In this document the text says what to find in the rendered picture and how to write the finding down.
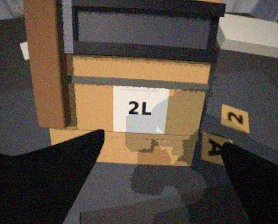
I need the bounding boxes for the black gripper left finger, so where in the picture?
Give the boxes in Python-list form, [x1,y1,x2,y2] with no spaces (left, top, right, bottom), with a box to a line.
[0,129,105,224]

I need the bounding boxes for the white paper ticket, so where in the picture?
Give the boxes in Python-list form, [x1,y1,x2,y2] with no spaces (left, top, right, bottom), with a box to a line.
[113,85,170,134]

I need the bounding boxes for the tan wooden easel board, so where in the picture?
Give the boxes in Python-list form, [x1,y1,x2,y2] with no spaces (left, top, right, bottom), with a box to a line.
[23,0,226,166]

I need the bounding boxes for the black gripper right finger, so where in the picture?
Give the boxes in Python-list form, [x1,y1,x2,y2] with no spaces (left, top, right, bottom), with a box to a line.
[220,142,278,224]

